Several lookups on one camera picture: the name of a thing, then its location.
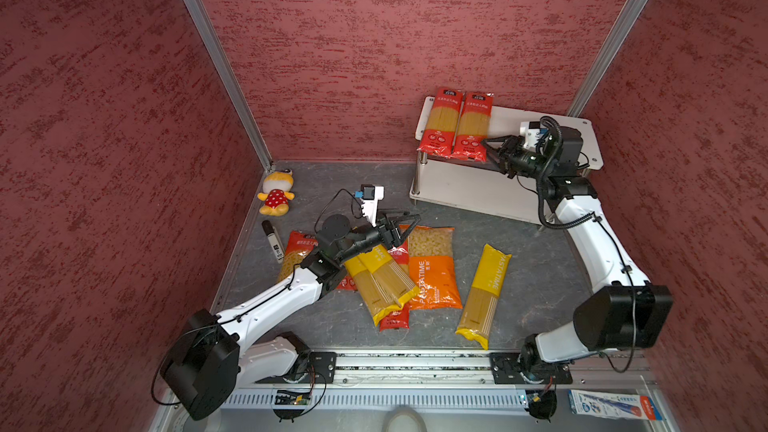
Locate aluminium corner post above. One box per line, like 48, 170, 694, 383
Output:
566, 0, 649, 117
182, 0, 274, 171

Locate right aluminium corner post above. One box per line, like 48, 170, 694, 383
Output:
566, 0, 649, 117

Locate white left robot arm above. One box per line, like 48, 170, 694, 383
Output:
156, 212, 420, 421

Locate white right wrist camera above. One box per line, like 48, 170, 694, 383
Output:
520, 121, 548, 153

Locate grey marker pen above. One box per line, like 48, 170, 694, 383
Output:
261, 220, 285, 264

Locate red spaghetti bag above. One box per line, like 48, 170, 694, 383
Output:
418, 87, 464, 158
379, 244, 410, 332
450, 92, 494, 163

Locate left aluminium corner post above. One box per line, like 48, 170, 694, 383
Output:
182, 0, 274, 171

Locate yellow plush toy red dress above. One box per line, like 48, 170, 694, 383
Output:
257, 169, 295, 217

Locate yellow spaghetti bag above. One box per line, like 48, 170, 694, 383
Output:
344, 257, 400, 326
456, 244, 512, 350
358, 245, 419, 309

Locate blue white box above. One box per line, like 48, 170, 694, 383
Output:
568, 389, 664, 421

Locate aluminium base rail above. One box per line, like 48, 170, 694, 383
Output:
149, 347, 661, 432

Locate red macaroni bag left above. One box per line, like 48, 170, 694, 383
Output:
277, 229, 358, 292

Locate orange macaroni bag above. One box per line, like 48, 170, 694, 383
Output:
406, 226, 462, 310

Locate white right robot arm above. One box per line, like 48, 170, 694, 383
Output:
482, 116, 673, 384

